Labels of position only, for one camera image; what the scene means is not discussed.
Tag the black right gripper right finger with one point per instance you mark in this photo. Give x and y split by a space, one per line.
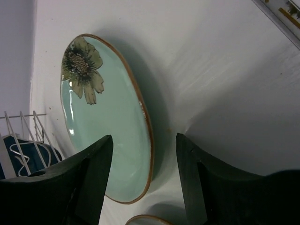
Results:
216 193

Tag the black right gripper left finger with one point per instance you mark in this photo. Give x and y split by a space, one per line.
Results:
70 192

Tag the dark blue patterned plate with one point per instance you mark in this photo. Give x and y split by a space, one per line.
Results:
20 157

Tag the teal flower plate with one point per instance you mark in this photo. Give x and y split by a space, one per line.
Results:
100 96

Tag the grey deer plate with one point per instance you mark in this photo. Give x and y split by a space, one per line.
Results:
147 220

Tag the steel wire dish rack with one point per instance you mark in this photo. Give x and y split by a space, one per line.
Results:
28 127

